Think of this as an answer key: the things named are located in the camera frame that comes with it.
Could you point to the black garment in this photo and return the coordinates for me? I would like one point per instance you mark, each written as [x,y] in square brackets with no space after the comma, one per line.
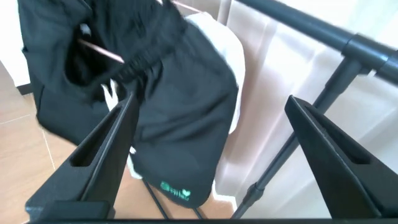
[186,124]

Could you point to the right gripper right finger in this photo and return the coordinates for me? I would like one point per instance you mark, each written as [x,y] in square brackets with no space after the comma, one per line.
[342,174]

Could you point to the white printed t-shirt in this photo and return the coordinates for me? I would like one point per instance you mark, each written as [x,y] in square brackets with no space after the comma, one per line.
[230,53]

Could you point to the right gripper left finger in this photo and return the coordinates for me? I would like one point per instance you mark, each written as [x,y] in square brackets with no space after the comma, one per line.
[93,174]

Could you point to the black clothes rack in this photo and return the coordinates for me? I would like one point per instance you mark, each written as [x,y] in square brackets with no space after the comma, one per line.
[311,23]

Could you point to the beige curtain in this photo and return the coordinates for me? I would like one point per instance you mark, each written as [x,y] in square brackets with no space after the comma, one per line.
[280,93]

